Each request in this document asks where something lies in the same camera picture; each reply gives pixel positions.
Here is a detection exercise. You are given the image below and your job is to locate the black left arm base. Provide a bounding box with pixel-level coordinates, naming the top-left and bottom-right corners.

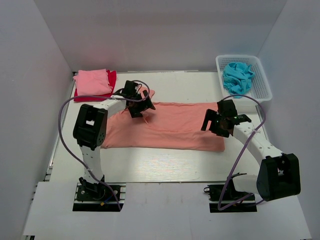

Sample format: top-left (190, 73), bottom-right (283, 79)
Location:
top-left (72, 177), bottom-right (126, 213)

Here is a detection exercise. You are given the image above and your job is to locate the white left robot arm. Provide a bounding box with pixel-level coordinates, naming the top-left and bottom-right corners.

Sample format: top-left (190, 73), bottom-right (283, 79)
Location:
top-left (73, 80), bottom-right (156, 200)

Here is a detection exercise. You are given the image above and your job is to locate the crumpled blue t-shirt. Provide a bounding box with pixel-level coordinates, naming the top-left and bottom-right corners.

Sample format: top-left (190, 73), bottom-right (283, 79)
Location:
top-left (222, 62), bottom-right (256, 99)

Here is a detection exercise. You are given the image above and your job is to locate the folded red t-shirt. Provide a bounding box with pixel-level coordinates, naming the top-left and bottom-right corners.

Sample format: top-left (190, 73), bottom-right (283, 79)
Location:
top-left (73, 70), bottom-right (117, 103)

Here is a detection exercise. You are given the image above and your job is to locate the folded light pink t-shirt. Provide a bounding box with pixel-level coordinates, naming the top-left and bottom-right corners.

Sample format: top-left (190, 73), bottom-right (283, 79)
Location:
top-left (73, 69), bottom-right (112, 96)

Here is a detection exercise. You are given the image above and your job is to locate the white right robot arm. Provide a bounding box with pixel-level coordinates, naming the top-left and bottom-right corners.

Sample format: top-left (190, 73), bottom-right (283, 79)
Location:
top-left (201, 99), bottom-right (301, 202)

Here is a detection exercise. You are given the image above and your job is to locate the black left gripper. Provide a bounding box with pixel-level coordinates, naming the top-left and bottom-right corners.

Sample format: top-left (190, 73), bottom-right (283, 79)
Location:
top-left (129, 89), bottom-right (156, 118)

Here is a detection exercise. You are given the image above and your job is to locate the white plastic basket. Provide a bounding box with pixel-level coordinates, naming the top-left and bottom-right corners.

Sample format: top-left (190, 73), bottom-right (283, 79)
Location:
top-left (215, 54), bottom-right (272, 103)

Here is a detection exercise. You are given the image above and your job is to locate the salmon orange t-shirt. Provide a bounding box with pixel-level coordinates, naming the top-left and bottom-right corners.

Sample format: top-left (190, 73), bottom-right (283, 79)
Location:
top-left (101, 102), bottom-right (225, 152)

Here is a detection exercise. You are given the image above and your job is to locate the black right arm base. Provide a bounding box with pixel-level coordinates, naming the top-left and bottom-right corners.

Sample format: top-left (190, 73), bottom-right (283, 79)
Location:
top-left (203, 173), bottom-right (257, 213)

